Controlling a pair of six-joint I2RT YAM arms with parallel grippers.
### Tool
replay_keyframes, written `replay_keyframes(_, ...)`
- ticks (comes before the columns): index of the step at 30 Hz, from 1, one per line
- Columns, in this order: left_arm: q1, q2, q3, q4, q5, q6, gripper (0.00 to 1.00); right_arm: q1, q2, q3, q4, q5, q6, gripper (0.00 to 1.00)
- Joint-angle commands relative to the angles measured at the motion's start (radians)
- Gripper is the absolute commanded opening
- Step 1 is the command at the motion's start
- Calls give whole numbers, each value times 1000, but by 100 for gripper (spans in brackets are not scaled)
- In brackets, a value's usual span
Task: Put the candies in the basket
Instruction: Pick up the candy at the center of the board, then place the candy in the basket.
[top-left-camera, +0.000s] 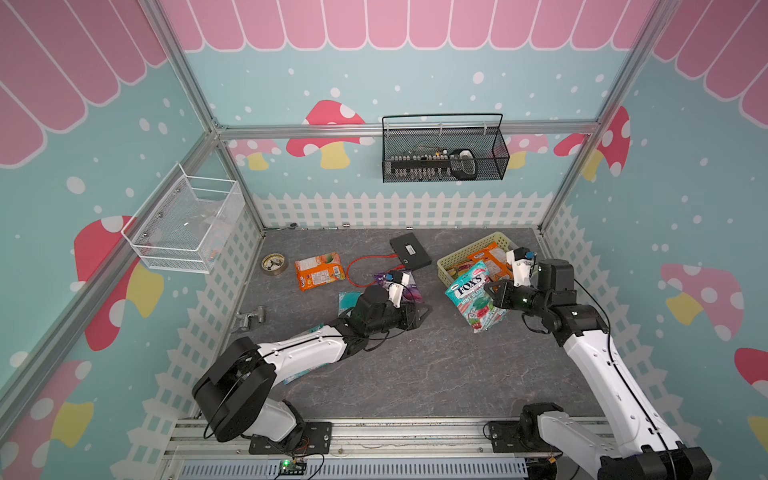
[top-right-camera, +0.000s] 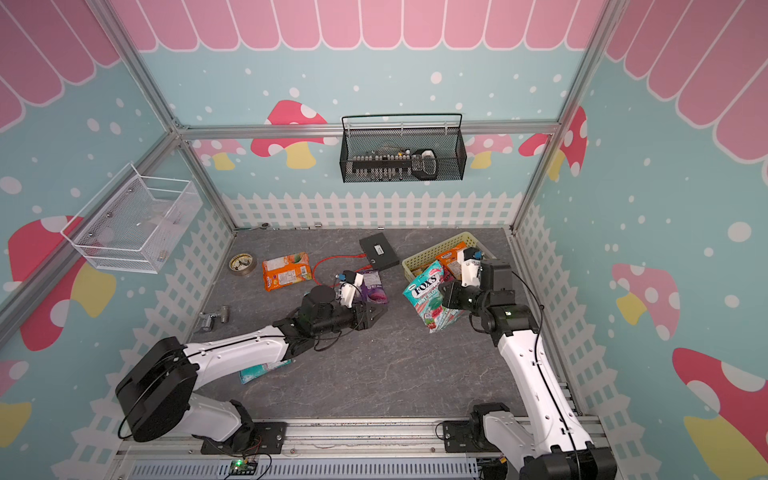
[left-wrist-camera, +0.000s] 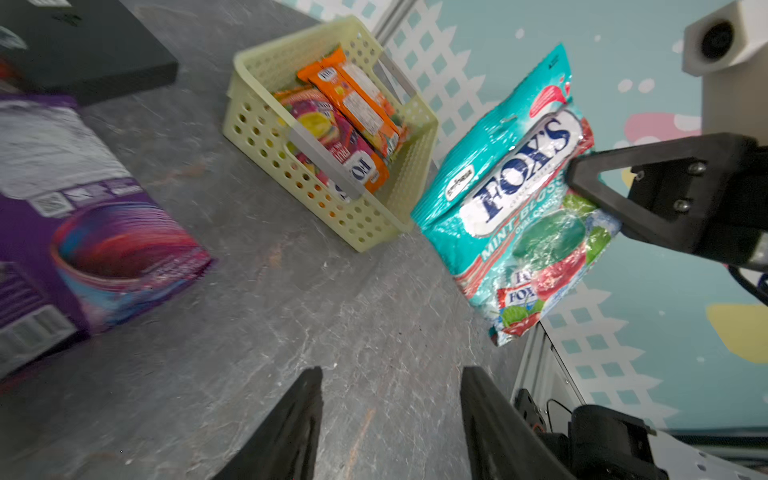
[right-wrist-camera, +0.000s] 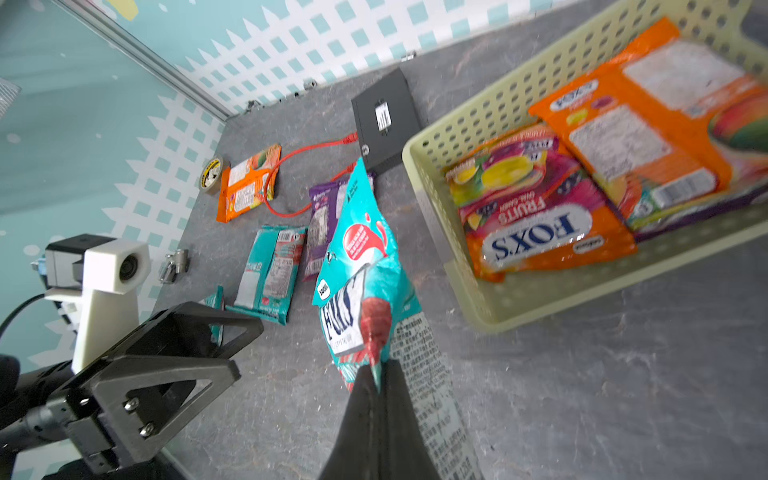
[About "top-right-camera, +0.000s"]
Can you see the green plastic basket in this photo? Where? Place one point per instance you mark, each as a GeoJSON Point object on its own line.
{"type": "Point", "coordinates": [429, 255]}

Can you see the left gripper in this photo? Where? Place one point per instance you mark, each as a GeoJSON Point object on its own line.
{"type": "Point", "coordinates": [363, 320]}

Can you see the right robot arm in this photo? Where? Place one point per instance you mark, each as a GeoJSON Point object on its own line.
{"type": "Point", "coordinates": [554, 445]}

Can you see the purple candy bag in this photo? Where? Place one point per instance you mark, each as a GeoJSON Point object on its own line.
{"type": "Point", "coordinates": [373, 283]}

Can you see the aluminium front rail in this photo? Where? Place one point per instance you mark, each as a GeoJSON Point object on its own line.
{"type": "Point", "coordinates": [362, 448]}

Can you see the black wire wall basket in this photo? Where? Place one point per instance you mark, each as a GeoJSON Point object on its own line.
{"type": "Point", "coordinates": [406, 147]}

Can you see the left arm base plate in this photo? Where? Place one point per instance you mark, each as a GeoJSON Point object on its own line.
{"type": "Point", "coordinates": [256, 439]}

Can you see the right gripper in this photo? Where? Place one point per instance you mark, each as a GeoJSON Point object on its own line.
{"type": "Point", "coordinates": [452, 296]}

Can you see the teal Fox's candy bag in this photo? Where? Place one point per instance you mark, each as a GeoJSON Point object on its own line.
{"type": "Point", "coordinates": [424, 294]}

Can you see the white wire wall basket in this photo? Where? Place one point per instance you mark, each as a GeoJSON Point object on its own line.
{"type": "Point", "coordinates": [134, 223]}

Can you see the teal candy bag left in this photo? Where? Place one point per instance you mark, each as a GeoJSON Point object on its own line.
{"type": "Point", "coordinates": [252, 373]}

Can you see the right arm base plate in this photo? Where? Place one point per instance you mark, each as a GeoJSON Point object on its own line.
{"type": "Point", "coordinates": [476, 435]}

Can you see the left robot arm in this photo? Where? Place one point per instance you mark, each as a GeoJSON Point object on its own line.
{"type": "Point", "coordinates": [160, 394]}

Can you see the orange candy bag far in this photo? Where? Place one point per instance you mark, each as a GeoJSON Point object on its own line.
{"type": "Point", "coordinates": [285, 271]}

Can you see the orange mango candy bag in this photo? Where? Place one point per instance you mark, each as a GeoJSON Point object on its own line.
{"type": "Point", "coordinates": [449, 260]}

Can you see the black box device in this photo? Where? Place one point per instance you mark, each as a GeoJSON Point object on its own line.
{"type": "Point", "coordinates": [379, 252]}

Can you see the metal fitting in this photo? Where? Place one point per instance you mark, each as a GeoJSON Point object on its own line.
{"type": "Point", "coordinates": [207, 321]}

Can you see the green circuit board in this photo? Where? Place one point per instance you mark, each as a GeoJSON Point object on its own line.
{"type": "Point", "coordinates": [242, 468]}

